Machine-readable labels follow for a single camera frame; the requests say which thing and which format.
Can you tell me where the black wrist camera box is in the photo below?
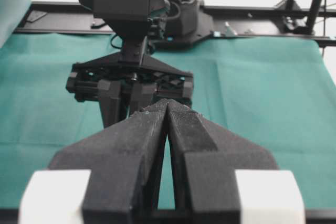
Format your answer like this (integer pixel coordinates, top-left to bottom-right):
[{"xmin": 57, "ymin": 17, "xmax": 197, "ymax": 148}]
[{"xmin": 79, "ymin": 0, "xmax": 164, "ymax": 21}]

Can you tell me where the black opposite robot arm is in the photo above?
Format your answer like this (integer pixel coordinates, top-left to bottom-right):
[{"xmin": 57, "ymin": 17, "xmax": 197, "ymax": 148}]
[{"xmin": 48, "ymin": 0, "xmax": 278, "ymax": 223}]

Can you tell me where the black tripod stand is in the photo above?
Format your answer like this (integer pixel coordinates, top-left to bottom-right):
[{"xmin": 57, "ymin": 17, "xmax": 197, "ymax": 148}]
[{"xmin": 274, "ymin": 0, "xmax": 328, "ymax": 35}]

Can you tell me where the black metal table frame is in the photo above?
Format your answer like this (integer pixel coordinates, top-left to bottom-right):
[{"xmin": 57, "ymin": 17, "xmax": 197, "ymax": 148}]
[{"xmin": 14, "ymin": 2, "xmax": 335, "ymax": 48}]

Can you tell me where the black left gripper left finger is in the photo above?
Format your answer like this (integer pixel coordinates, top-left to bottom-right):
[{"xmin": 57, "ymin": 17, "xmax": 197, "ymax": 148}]
[{"xmin": 48, "ymin": 99, "xmax": 168, "ymax": 223}]

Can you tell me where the green table cloth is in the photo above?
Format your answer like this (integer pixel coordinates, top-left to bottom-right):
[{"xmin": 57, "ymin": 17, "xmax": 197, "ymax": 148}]
[{"xmin": 1, "ymin": 0, "xmax": 335, "ymax": 209}]

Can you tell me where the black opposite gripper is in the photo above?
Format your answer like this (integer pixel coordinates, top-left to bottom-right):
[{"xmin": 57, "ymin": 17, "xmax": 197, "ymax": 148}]
[{"xmin": 66, "ymin": 37, "xmax": 193, "ymax": 128}]

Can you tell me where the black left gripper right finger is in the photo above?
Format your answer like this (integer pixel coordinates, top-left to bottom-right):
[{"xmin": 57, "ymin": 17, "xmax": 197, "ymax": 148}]
[{"xmin": 166, "ymin": 100, "xmax": 278, "ymax": 223}]

